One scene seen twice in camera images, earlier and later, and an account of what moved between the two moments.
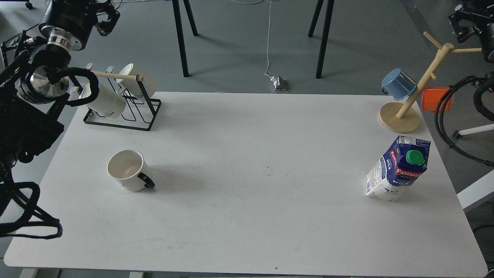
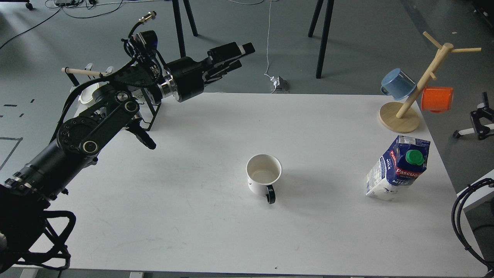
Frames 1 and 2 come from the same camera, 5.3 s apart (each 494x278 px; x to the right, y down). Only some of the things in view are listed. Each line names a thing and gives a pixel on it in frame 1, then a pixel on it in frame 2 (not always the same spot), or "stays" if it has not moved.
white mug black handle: x=129 y=169 → x=262 y=170
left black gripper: x=70 y=22 → x=188 y=76
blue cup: x=398 y=84 stays
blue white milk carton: x=403 y=166 stays
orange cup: x=431 y=96 stays
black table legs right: x=318 y=7 stays
